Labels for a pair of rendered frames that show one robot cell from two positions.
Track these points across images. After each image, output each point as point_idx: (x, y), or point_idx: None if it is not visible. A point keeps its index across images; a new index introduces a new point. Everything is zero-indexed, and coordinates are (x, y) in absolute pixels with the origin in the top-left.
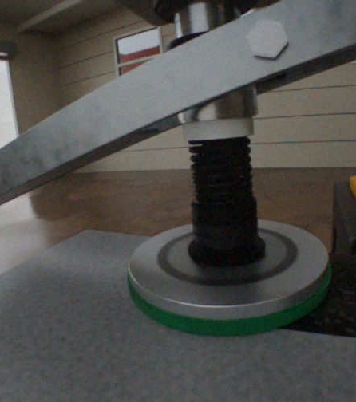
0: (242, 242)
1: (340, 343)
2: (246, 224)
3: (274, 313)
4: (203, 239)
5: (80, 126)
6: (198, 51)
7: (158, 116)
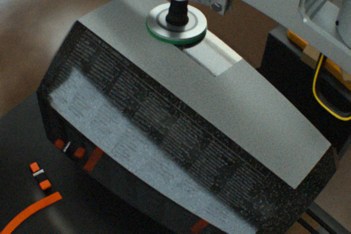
0: (177, 21)
1: (180, 52)
2: (179, 17)
3: (171, 40)
4: (168, 16)
5: None
6: None
7: None
